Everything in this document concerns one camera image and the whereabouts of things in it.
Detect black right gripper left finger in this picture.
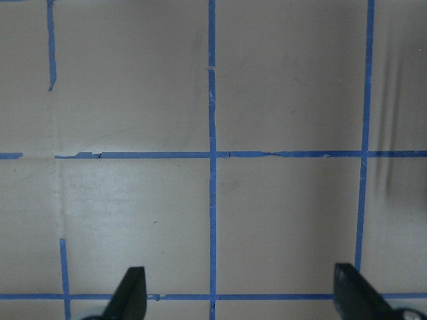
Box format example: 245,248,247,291
101,267,147,320

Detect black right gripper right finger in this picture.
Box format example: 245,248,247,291
334,263,396,320

